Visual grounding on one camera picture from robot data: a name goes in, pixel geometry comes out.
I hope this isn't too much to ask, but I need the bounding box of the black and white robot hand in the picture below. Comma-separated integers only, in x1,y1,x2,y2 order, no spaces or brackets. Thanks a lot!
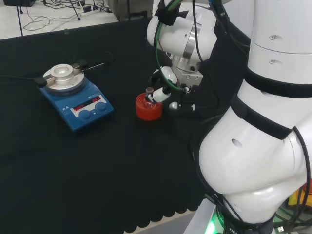
146,56,204,112

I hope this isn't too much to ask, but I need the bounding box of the clear round-bottom flask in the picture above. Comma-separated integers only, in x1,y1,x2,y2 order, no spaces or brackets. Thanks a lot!
143,87,160,110

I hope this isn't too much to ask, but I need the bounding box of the red round flask stand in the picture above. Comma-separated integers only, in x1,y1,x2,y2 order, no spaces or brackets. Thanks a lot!
135,92,163,121

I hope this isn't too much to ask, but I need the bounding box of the grey cabinet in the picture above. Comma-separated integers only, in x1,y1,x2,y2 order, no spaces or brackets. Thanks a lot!
107,0,154,23

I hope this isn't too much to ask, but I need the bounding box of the white power strip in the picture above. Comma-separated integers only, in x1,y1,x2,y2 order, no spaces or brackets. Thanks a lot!
79,4,101,17

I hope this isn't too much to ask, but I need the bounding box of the heater with blue base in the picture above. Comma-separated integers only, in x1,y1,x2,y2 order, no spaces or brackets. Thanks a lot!
36,58,115,133

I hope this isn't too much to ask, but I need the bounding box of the black bench cloth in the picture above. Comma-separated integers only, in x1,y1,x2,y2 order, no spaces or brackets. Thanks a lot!
0,11,252,234

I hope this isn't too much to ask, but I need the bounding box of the yellow and green part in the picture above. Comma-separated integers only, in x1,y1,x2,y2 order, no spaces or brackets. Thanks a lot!
288,186,312,208

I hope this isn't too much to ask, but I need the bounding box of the black box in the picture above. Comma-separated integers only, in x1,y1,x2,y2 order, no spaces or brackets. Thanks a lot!
3,0,36,7

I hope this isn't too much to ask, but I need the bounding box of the black heater probe cable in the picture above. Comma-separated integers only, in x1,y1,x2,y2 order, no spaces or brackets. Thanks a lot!
73,50,118,71

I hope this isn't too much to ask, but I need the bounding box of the black heater power cable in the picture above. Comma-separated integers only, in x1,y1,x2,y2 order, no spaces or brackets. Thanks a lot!
0,75,41,85

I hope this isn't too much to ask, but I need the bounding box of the black cable with metal plug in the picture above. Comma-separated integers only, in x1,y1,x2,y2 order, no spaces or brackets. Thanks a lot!
273,219,312,234

